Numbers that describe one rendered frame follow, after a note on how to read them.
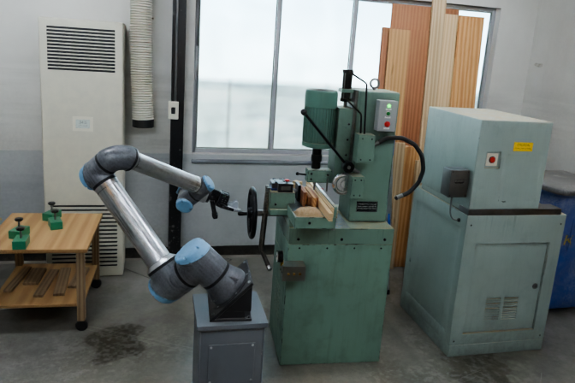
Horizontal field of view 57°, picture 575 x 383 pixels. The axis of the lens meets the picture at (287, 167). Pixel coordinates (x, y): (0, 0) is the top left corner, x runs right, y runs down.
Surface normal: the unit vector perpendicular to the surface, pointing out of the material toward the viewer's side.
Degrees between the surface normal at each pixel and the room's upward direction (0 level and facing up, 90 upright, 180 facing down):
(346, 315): 90
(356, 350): 90
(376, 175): 90
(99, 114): 90
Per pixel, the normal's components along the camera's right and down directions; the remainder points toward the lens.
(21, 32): 0.23, 0.23
